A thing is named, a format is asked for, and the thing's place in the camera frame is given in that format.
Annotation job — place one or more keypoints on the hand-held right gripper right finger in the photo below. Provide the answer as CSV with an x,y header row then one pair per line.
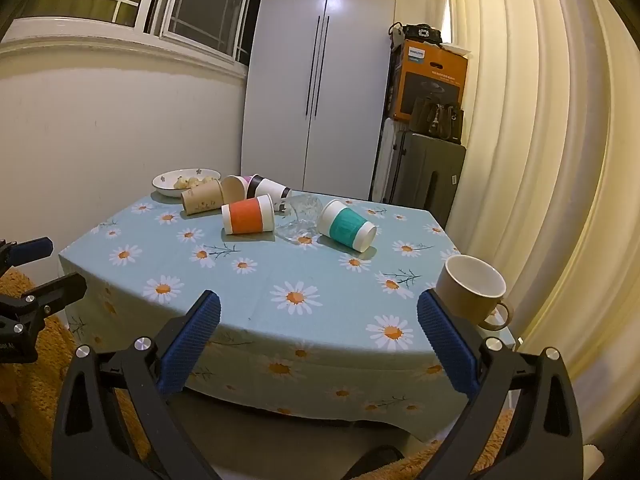
x,y
446,347

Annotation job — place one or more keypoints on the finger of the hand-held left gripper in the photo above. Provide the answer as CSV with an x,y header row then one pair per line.
x,y
55,292
32,251

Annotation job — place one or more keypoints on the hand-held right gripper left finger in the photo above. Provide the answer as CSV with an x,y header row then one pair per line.
x,y
192,347

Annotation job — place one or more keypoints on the orange sleeved white cup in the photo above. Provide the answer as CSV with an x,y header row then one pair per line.
x,y
247,216

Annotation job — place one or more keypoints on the brown paper cup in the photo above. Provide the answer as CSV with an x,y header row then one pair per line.
x,y
200,199

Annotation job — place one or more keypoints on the teal sleeved white cup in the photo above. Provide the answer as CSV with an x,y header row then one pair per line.
x,y
345,226

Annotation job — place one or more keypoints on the pink paper cup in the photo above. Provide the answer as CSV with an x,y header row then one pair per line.
x,y
233,190

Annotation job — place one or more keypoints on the clear glass cup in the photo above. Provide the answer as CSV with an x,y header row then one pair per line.
x,y
302,212

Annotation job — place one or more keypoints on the white cup with black bands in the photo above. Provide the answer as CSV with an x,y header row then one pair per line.
x,y
270,188

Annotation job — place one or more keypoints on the orange shaggy rug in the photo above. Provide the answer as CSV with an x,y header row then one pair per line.
x,y
35,385

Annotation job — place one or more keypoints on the beige ceramic mug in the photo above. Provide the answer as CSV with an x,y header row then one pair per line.
x,y
462,295

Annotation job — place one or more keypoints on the blue daisy print tablecloth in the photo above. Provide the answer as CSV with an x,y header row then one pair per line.
x,y
300,260

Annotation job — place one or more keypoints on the white bowl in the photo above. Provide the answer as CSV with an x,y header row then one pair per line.
x,y
165,185

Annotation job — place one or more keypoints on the pale round food pieces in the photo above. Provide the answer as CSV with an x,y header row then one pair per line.
x,y
192,180

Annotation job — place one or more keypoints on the dark grey suitcase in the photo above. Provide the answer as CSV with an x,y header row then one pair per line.
x,y
425,175

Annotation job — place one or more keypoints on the white suitcase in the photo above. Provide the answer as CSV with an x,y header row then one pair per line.
x,y
382,160

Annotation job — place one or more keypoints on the cream curtain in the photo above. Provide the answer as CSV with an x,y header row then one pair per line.
x,y
540,160

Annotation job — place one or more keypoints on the dark handbag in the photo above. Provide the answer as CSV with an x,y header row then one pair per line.
x,y
437,120

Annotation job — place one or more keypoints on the orange cardboard box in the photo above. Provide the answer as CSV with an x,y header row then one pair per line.
x,y
430,77

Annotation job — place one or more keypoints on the white wardrobe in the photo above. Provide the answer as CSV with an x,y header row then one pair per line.
x,y
290,85

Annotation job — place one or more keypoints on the white framed window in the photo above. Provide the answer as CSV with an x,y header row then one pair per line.
x,y
200,5

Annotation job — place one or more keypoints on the black camera bag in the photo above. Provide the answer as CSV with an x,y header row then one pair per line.
x,y
417,33

